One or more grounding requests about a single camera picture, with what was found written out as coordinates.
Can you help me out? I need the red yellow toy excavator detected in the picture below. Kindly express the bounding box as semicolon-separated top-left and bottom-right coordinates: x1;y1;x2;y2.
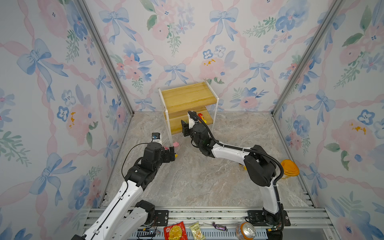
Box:
198;113;207;123

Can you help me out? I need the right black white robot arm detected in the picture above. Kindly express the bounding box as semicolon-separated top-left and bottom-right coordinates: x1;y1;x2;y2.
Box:
181;119;285;228

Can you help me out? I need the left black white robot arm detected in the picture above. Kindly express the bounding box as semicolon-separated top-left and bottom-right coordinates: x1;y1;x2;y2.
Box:
72;142;176;240

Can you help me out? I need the red snack packet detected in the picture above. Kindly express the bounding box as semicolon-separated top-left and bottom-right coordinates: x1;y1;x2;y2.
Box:
164;222;188;240

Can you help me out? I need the green snack packet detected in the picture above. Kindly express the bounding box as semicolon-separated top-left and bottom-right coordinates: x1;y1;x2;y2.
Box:
189;222;206;240

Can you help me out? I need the purple wrapped candy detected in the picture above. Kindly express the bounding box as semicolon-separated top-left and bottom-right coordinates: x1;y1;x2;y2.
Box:
212;222;228;232

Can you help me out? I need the orange lid plastic cup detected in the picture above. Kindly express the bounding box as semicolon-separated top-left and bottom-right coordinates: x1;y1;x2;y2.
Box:
281;159;300;180

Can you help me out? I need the silver drink can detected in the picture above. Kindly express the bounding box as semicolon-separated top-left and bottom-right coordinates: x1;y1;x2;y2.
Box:
236;222;256;240

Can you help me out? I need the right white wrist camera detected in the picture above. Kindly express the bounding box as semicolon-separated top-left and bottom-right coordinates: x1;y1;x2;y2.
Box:
188;117;195;129

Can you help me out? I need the right black corrugated cable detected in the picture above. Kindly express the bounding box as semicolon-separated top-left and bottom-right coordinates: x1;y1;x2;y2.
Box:
187;110;285;217

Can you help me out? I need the left thin black cable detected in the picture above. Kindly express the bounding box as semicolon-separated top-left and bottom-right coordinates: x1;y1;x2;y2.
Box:
121;142;150;179

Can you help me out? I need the white frame wooden two-tier shelf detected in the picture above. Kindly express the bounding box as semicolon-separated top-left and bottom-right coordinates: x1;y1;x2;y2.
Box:
159;81;220;145

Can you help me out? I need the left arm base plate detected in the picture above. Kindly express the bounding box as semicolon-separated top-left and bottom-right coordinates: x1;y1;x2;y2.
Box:
144;210;169;227

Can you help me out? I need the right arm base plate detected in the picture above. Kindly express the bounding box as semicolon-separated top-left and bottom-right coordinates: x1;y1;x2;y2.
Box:
245;210;291;228

